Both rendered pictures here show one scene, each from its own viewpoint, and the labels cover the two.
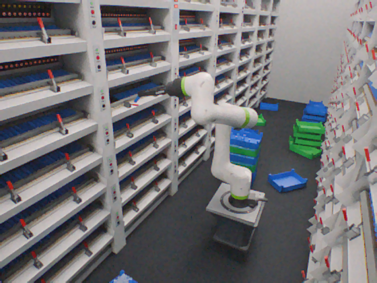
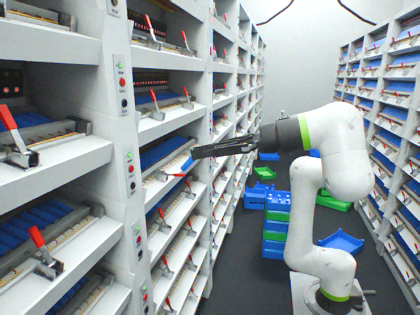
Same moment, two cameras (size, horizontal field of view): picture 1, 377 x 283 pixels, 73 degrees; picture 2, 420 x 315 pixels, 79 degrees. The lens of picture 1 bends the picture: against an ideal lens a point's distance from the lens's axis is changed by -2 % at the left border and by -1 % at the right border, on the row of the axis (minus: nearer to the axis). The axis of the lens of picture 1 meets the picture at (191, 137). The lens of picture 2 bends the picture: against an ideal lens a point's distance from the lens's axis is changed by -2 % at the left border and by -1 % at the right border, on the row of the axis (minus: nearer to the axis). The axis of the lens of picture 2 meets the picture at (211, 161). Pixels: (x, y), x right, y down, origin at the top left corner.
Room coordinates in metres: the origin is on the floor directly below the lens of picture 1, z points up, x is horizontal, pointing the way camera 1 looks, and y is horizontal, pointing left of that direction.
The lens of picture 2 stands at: (0.64, 0.38, 1.26)
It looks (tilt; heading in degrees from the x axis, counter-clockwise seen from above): 18 degrees down; 348
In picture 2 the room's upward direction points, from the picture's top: straight up
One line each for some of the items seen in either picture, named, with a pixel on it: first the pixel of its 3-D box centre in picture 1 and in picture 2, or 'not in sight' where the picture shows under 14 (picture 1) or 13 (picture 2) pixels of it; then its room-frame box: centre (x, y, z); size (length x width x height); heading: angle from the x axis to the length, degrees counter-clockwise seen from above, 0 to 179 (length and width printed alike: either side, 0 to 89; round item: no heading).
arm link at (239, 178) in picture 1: (239, 181); (333, 272); (1.41, -0.32, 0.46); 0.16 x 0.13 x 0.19; 48
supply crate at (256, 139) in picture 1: (244, 137); (287, 199); (2.13, -0.48, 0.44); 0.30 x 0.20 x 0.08; 67
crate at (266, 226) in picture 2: (242, 153); (285, 218); (2.13, -0.48, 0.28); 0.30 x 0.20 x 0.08; 67
